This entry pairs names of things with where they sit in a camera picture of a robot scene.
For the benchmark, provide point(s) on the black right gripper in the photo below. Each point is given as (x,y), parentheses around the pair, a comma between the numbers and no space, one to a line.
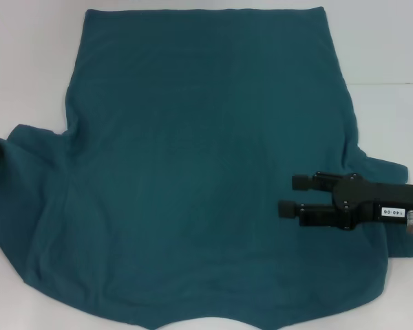
(371,203)

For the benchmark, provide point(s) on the blue teal shirt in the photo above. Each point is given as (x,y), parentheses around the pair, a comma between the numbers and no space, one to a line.
(192,120)

